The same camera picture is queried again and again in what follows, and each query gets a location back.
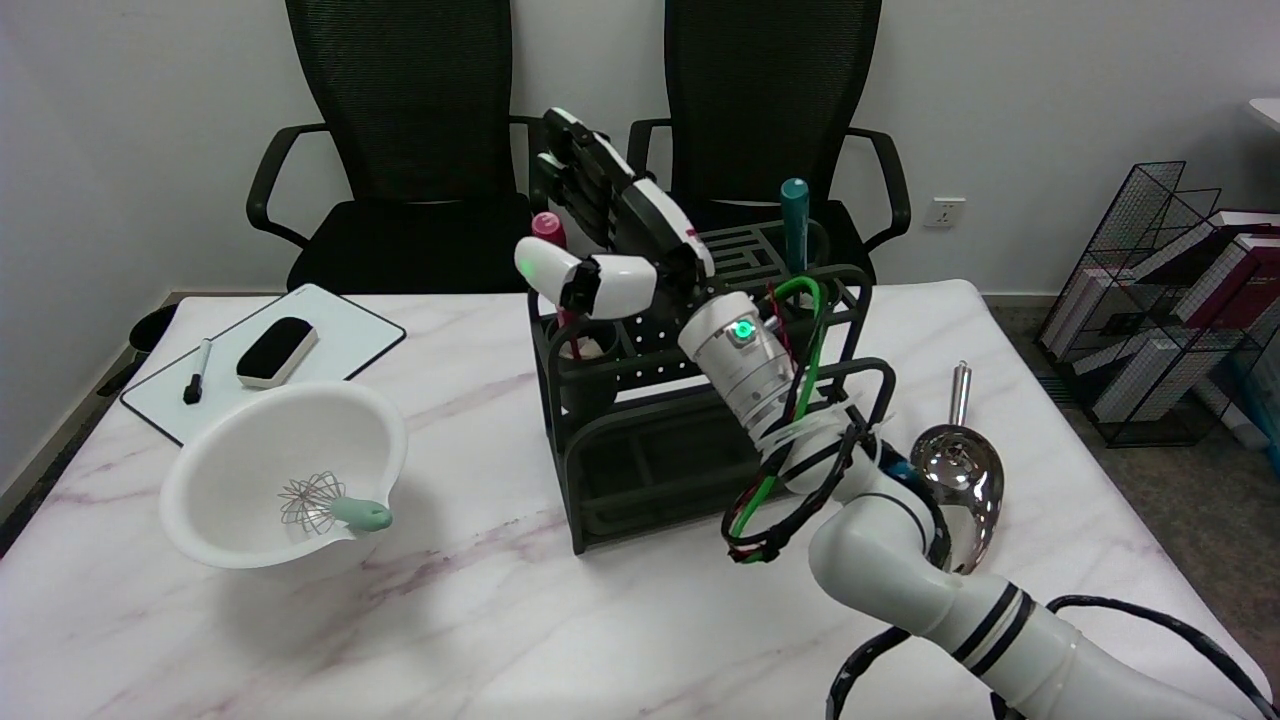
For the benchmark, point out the black metal rack organizer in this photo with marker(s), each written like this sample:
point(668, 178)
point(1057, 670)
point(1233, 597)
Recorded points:
point(640, 470)

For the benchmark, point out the pink sponge bottle brush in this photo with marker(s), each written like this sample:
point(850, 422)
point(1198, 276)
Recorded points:
point(547, 228)

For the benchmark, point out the teal bottle brush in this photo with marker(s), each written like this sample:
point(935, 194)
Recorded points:
point(795, 225)

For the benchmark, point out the white wall socket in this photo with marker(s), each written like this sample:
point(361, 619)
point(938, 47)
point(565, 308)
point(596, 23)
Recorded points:
point(944, 212)

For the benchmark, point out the white plastic bowl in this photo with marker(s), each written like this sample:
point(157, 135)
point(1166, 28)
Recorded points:
point(250, 450)

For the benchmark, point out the leaning white book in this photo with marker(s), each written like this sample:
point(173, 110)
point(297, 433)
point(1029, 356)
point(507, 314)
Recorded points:
point(1085, 310)

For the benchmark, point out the shiny steel scoop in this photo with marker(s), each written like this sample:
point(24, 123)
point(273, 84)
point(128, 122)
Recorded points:
point(970, 480)

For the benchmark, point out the black mesh office chair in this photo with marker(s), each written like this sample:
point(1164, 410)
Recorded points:
point(760, 100)
point(410, 150)

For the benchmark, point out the black round floor object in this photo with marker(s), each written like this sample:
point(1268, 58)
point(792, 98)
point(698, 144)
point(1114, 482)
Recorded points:
point(152, 327)

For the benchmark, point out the maroon book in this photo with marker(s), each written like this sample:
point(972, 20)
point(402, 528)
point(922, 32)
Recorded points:
point(1245, 290)

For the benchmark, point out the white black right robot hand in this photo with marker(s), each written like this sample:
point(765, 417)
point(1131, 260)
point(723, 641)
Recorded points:
point(640, 225)

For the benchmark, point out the white desk corner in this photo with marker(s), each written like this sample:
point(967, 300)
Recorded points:
point(1268, 112)

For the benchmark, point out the black whiteboard eraser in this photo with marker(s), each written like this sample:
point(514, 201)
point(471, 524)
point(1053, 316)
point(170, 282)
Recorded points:
point(275, 350)

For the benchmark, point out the black whiteboard marker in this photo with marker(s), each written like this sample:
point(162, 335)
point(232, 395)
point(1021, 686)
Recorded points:
point(197, 375)

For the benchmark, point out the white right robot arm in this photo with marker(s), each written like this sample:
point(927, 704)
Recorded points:
point(880, 560)

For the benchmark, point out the small whiteboard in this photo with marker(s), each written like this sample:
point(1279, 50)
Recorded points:
point(345, 335)

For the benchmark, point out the dark purple book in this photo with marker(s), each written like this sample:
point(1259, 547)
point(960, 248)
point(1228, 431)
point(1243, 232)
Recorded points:
point(1215, 245)

